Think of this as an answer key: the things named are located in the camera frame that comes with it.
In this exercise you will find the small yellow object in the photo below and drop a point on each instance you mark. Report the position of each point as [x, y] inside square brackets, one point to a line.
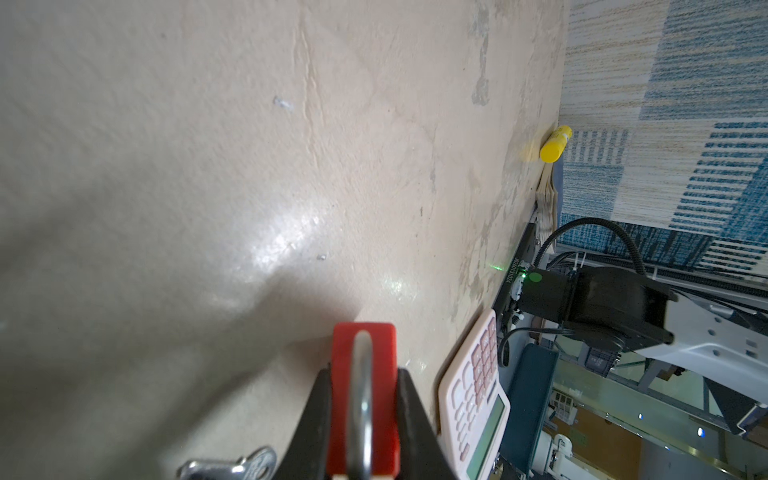
[554, 147]

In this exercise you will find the red padlock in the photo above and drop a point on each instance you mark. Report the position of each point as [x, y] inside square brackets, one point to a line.
[364, 439]

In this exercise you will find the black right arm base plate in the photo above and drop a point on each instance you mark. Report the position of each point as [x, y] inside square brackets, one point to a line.
[516, 270]

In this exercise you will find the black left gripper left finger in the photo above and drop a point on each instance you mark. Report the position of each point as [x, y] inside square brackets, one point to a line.
[307, 452]

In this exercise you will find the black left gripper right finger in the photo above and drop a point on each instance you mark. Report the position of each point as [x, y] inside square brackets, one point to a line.
[421, 456]

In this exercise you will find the pink calculator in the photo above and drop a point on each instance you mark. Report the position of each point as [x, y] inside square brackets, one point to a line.
[473, 408]

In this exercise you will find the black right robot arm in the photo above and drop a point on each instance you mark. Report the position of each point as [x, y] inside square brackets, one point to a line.
[619, 311]

